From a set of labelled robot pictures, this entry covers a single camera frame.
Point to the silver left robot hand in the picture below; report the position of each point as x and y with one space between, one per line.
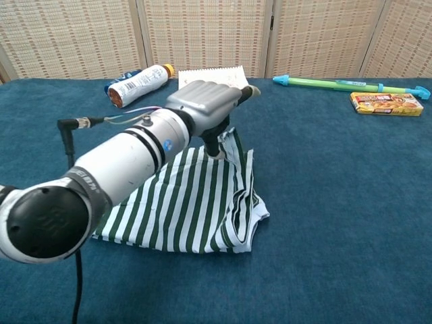
202 101

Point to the green white striped T-shirt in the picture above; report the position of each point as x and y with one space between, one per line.
175 202

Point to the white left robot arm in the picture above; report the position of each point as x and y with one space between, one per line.
118 168

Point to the white spiral notepad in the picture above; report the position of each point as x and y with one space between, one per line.
233 76

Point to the white bottle with yellow cap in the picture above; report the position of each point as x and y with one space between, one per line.
141 82

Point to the woven folding screen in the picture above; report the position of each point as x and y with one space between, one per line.
202 33

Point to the green blue water squirter toy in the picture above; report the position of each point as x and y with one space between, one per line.
314 82

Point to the yellow curry box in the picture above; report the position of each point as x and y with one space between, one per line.
384 104

